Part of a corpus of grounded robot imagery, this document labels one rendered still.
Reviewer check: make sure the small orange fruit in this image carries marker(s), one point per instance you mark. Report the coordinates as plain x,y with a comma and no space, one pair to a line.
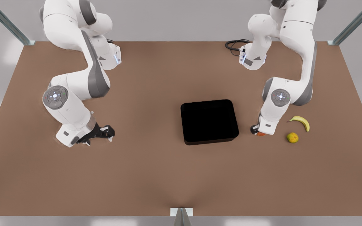
261,134

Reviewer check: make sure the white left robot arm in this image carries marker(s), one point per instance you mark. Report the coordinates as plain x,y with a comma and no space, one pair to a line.
289,47

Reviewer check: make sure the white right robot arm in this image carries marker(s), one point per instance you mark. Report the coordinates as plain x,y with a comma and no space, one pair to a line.
71,72

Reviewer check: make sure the yellow-green round fruit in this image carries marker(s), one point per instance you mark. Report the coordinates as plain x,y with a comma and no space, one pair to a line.
292,137

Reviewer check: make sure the black square tray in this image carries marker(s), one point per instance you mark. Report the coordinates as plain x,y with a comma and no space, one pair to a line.
209,121

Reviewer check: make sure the yellow banana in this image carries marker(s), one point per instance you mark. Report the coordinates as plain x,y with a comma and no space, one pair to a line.
302,121

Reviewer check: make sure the silver frame post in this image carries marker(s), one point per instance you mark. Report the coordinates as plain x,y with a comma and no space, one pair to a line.
5,20
355,22
181,217

